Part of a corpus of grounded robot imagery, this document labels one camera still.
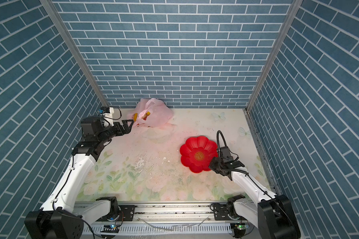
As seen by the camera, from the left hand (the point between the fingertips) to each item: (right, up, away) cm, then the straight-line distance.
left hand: (127, 121), depth 76 cm
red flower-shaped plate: (+38, -21, +20) cm, 47 cm away
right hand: (+44, -25, +11) cm, 52 cm away
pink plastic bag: (+10, +5, +15) cm, 19 cm away
